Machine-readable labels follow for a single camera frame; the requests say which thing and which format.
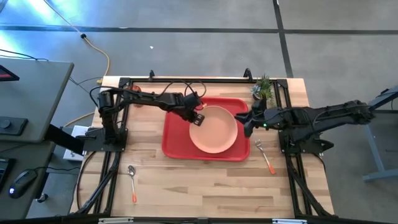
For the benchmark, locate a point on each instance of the dark grey desk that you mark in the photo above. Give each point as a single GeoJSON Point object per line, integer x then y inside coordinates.
{"type": "Point", "coordinates": [31, 155]}

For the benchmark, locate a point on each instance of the silver metal bracket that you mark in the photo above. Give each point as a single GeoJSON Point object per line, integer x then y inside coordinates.
{"type": "Point", "coordinates": [289, 221]}
{"type": "Point", "coordinates": [115, 220]}

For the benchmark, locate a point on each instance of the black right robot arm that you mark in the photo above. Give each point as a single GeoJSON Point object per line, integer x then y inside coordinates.
{"type": "Point", "coordinates": [326, 119]}

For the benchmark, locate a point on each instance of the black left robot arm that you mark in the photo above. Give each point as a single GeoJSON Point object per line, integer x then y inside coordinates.
{"type": "Point", "coordinates": [146, 99]}

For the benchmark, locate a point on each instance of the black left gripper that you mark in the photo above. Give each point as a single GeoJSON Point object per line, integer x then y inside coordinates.
{"type": "Point", "coordinates": [189, 109]}

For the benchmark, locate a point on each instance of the black computer mouse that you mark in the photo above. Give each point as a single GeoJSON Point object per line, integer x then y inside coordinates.
{"type": "Point", "coordinates": [22, 183]}

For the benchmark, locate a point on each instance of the black keyboard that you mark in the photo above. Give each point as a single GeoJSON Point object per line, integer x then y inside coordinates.
{"type": "Point", "coordinates": [4, 171]}

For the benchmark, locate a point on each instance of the black pad with round knob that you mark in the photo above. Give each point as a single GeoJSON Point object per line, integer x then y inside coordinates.
{"type": "Point", "coordinates": [14, 127]}

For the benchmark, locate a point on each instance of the black caster wheel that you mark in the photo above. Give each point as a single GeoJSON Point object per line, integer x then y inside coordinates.
{"type": "Point", "coordinates": [43, 198]}

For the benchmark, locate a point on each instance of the black clamp bracket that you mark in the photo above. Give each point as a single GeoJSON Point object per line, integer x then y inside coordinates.
{"type": "Point", "coordinates": [248, 75]}
{"type": "Point", "coordinates": [151, 75]}

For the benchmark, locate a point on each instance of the grey metal table stand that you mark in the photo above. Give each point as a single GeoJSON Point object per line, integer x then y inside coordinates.
{"type": "Point", "coordinates": [374, 149]}

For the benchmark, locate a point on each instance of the peach round plate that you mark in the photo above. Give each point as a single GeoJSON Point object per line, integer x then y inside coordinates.
{"type": "Point", "coordinates": [214, 132]}

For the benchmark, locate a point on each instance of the black device with red stripe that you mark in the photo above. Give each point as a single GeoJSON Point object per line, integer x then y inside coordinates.
{"type": "Point", "coordinates": [6, 76]}

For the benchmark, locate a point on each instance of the small potted succulent plant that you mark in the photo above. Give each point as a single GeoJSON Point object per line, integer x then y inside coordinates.
{"type": "Point", "coordinates": [264, 87]}

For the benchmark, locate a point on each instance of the black desk foot bar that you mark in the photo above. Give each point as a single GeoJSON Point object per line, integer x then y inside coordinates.
{"type": "Point", "coordinates": [62, 138]}

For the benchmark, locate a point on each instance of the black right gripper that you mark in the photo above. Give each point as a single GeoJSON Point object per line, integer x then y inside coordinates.
{"type": "Point", "coordinates": [264, 118]}

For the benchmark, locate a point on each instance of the red plastic tray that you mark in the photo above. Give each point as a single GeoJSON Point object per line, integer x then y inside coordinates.
{"type": "Point", "coordinates": [175, 140]}

